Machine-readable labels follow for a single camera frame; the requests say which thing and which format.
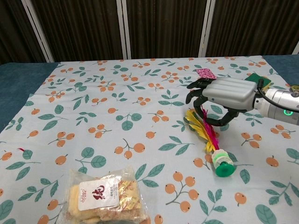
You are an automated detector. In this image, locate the pink patterned card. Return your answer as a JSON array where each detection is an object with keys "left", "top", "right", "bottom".
[{"left": 195, "top": 68, "right": 217, "bottom": 80}]

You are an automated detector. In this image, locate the floral tablecloth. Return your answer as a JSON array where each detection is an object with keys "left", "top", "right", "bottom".
[{"left": 0, "top": 55, "right": 299, "bottom": 224}]

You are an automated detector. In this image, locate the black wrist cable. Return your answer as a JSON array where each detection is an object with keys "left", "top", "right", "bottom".
[{"left": 257, "top": 78, "right": 289, "bottom": 111}]

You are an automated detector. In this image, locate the clear bag of snacks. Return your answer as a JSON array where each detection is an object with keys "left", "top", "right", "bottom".
[{"left": 57, "top": 164, "right": 150, "bottom": 224}]

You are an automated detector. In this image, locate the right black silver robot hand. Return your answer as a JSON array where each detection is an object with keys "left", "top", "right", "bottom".
[{"left": 185, "top": 78, "right": 258, "bottom": 127}]

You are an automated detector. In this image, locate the dark ribbed screen panel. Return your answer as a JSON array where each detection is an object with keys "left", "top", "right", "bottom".
[
  {"left": 125, "top": 0, "right": 208, "bottom": 59},
  {"left": 31, "top": 0, "right": 127, "bottom": 63},
  {"left": 206, "top": 0, "right": 299, "bottom": 57},
  {"left": 0, "top": 0, "right": 48, "bottom": 65}
]

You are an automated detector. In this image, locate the colourful feather shuttlecock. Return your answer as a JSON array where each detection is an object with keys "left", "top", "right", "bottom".
[{"left": 184, "top": 108, "right": 235, "bottom": 178}]

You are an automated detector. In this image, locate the green yellow sponge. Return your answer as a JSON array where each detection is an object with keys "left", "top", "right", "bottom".
[{"left": 244, "top": 73, "right": 272, "bottom": 91}]

